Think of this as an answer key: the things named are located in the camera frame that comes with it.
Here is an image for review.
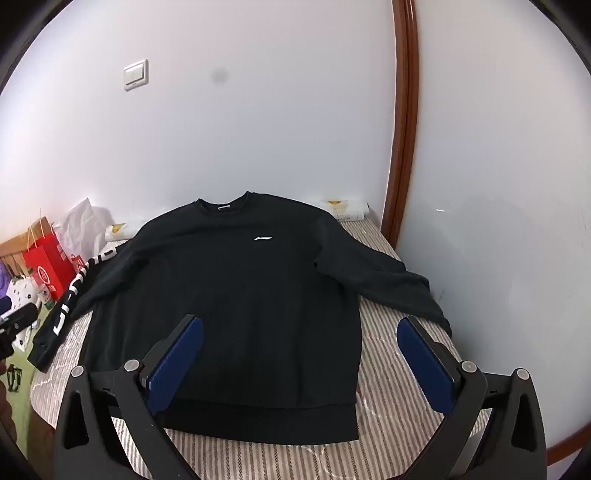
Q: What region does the white spotted pillow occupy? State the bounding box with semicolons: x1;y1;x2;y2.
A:
6;277;42;352

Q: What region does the brown wooden door frame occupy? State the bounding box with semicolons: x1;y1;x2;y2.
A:
381;0;420;247

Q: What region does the black sweatshirt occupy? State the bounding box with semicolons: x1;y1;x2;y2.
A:
29;192;448;445

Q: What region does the striped quilted mattress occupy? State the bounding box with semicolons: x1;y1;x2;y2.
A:
29;220;443;479

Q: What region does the wooden headboard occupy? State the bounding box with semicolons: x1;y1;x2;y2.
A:
0;216;52;277

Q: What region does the green bed sheet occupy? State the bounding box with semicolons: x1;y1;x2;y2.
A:
1;329;53;463

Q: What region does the white Miniso plastic bag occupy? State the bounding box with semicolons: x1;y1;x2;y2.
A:
52;199;112;263

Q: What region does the purple cloth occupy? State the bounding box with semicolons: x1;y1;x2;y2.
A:
0;263;13;299

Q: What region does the red paper shopping bag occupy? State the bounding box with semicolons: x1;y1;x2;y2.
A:
23;233;76;300

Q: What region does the white wall switch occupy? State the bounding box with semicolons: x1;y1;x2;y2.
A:
123;59;149;91

